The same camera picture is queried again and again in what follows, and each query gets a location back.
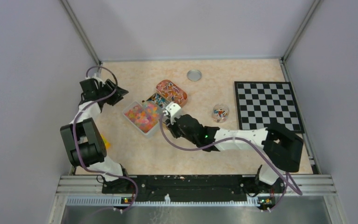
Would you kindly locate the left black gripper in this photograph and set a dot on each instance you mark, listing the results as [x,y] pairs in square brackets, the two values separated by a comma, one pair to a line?
[117,96]

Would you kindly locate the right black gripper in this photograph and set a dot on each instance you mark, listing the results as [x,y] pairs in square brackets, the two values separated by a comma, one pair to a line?
[173,127]

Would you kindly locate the clear plastic scoop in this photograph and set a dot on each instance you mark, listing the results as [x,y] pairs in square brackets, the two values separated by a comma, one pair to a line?
[152,109]

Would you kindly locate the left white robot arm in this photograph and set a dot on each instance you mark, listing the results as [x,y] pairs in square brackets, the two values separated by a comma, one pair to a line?
[82,140]

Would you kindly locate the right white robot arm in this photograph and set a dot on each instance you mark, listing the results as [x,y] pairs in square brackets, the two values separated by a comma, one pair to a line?
[279,147]

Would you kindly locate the clear glass jar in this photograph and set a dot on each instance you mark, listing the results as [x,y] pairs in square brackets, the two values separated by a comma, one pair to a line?
[220,113]

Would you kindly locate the white star candy tin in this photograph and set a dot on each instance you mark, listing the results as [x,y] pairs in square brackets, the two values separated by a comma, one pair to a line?
[143,122]

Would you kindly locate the gold lollipop tin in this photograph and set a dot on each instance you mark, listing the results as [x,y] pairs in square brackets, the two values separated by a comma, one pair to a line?
[158,100]

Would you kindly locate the pink candy tin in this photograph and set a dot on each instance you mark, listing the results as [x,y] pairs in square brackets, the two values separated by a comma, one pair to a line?
[171,92]

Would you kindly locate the silver round lid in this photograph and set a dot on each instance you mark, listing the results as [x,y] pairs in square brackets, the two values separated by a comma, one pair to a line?
[194,75]

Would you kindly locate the yellow plastic cube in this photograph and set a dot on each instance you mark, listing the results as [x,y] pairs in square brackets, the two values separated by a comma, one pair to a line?
[106,143]

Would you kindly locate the black white chessboard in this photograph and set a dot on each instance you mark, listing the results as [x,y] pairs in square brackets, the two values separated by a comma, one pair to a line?
[259,104]

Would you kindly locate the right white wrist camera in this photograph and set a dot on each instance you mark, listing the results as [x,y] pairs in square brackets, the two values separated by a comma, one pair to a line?
[172,112]

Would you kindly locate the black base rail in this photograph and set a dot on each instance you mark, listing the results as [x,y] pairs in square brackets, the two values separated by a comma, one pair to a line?
[191,188]

